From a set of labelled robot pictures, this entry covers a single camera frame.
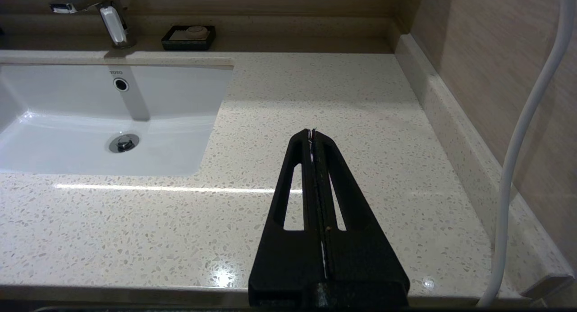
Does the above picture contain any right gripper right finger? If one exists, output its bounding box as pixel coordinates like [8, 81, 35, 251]
[312, 130, 410, 306]

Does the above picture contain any white cable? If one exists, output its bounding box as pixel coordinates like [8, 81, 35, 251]
[477, 0, 577, 308]

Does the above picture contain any chrome sink drain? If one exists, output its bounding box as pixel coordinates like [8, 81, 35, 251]
[109, 133, 140, 153]

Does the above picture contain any white sink basin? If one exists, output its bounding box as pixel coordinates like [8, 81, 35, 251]
[0, 62, 234, 177]

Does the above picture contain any chrome faucet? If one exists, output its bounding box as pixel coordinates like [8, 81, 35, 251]
[49, 0, 137, 50]

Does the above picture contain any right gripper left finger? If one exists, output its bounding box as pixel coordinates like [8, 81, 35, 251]
[248, 129, 327, 306]

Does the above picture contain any black soap dish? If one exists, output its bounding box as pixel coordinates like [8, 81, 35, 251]
[161, 25, 216, 51]

